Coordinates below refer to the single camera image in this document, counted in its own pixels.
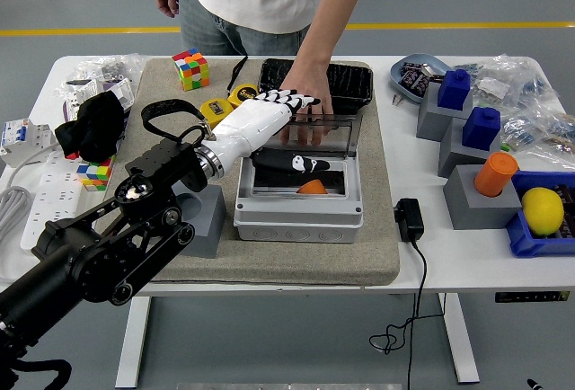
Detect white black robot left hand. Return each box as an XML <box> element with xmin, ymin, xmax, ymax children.
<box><xmin>204</xmin><ymin>88</ymin><xmax>332</xmax><ymax>176</ymax></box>

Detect person's left hand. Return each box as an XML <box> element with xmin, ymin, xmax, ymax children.
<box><xmin>279</xmin><ymin>64</ymin><xmax>335</xmax><ymax>147</ymax></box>

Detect transparent hinged box lid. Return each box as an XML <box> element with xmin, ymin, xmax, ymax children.
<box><xmin>258</xmin><ymin>113</ymin><xmax>364</xmax><ymax>160</ymax></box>

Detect orange cylinder battery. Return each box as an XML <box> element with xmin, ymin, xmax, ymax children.
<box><xmin>296</xmin><ymin>178</ymin><xmax>328</xmax><ymax>195</ymax></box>
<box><xmin>473</xmin><ymin>152</ymin><xmax>519</xmax><ymax>199</ymax></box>

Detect grey electrical junction box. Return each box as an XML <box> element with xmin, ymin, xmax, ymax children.
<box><xmin>233</xmin><ymin>155</ymin><xmax>364</xmax><ymax>244</ymax></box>

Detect blue block battery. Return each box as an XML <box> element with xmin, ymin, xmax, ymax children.
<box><xmin>462</xmin><ymin>107</ymin><xmax>501</xmax><ymax>148</ymax></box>
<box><xmin>438</xmin><ymin>68</ymin><xmax>472</xmax><ymax>110</ymax></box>

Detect yellow tape measure 5m label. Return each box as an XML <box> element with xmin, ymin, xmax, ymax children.
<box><xmin>226</xmin><ymin>55</ymin><xmax>261</xmax><ymax>111</ymax></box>

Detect yellow tape measure black label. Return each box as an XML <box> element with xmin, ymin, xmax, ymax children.
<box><xmin>199</xmin><ymin>98</ymin><xmax>235</xmax><ymax>129</ymax></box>

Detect black plastic tray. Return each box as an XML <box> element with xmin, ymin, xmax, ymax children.
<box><xmin>258</xmin><ymin>58</ymin><xmax>375</xmax><ymax>115</ymax></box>

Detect colourful puzzle cube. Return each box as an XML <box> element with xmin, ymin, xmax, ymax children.
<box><xmin>172</xmin><ymin>48</ymin><xmax>211</xmax><ymax>92</ymax></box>
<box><xmin>75</xmin><ymin>155</ymin><xmax>113</xmax><ymax>192</ymax></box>

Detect clear bags of small parts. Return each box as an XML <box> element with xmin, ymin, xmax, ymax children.
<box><xmin>53</xmin><ymin>52</ymin><xmax>147</xmax><ymax>121</ymax></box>

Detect white table leg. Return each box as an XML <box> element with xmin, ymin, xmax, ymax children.
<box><xmin>114</xmin><ymin>296</ymin><xmax>152</xmax><ymax>389</ymax></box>
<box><xmin>438</xmin><ymin>293</ymin><xmax>481</xmax><ymax>385</ymax></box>

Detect black table control panel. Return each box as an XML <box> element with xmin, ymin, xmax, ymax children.
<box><xmin>495</xmin><ymin>290</ymin><xmax>571</xmax><ymax>304</ymax></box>

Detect light blue dish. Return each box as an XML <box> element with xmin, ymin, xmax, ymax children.
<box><xmin>389</xmin><ymin>52</ymin><xmax>454</xmax><ymax>104</ymax></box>

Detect white small cartons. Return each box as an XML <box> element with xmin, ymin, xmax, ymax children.
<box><xmin>65</xmin><ymin>77</ymin><xmax>136</xmax><ymax>121</ymax></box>

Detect dark snack packets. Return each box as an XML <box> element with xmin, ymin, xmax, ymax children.
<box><xmin>399</xmin><ymin>61</ymin><xmax>444</xmax><ymax>94</ymax></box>

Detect grey block with round hole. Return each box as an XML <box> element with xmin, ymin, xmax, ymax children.
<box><xmin>172</xmin><ymin>182</ymin><xmax>227</xmax><ymax>260</ymax></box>

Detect grey block holder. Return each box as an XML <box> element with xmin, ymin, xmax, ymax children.
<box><xmin>416</xmin><ymin>82</ymin><xmax>473</xmax><ymax>142</ymax></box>
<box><xmin>443</xmin><ymin>164</ymin><xmax>523</xmax><ymax>231</ymax></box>
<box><xmin>438</xmin><ymin>116</ymin><xmax>502</xmax><ymax>179</ymax></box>

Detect black cloth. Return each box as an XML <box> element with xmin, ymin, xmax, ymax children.
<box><xmin>54</xmin><ymin>92</ymin><xmax>127</xmax><ymax>162</ymax></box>

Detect blue plastic bin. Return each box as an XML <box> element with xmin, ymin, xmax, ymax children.
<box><xmin>505</xmin><ymin>170</ymin><xmax>575</xmax><ymax>259</ymax></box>

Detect yellow lemon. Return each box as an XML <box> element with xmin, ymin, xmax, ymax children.
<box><xmin>521</xmin><ymin>187</ymin><xmax>565</xmax><ymax>236</ymax></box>

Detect dark brown packets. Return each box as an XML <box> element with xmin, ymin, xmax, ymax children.
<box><xmin>554</xmin><ymin>182</ymin><xmax>575</xmax><ymax>241</ymax></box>

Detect white circuit breaker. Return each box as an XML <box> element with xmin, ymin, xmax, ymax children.
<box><xmin>0</xmin><ymin>117</ymin><xmax>58</xmax><ymax>169</ymax></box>

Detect clear bags of components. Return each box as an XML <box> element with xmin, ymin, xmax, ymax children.
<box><xmin>453</xmin><ymin>53</ymin><xmax>575</xmax><ymax>160</ymax></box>

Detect white power strip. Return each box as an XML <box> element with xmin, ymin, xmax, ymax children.
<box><xmin>0</xmin><ymin>151</ymin><xmax>86</xmax><ymax>283</ymax></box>

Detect black power adapter with cord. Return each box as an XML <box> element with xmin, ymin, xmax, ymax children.
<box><xmin>368</xmin><ymin>198</ymin><xmax>447</xmax><ymax>390</ymax></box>

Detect grey coiled cable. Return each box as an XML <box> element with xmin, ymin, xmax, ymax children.
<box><xmin>0</xmin><ymin>146</ymin><xmax>62</xmax><ymax>243</ymax></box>

